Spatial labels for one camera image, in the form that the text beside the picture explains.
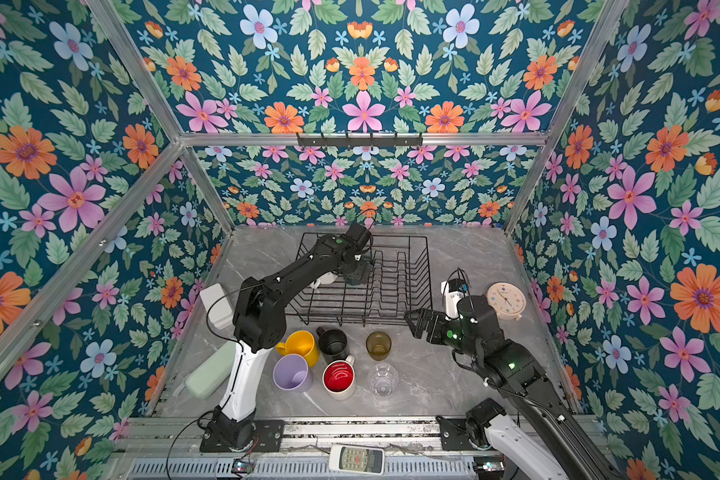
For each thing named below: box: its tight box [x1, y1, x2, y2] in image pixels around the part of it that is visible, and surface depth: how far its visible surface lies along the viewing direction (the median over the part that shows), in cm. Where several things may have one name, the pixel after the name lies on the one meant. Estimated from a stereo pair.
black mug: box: [316, 326, 349, 359], surface depth 84 cm
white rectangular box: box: [199, 283, 234, 330], surface depth 95 cm
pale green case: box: [185, 341, 237, 399], surface depth 82 cm
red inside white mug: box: [322, 355, 356, 401], surface depth 80 cm
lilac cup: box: [272, 354, 313, 393], surface depth 75 cm
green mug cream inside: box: [343, 260, 373, 286], surface depth 89 cm
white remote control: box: [328, 444, 385, 475], surface depth 71 cm
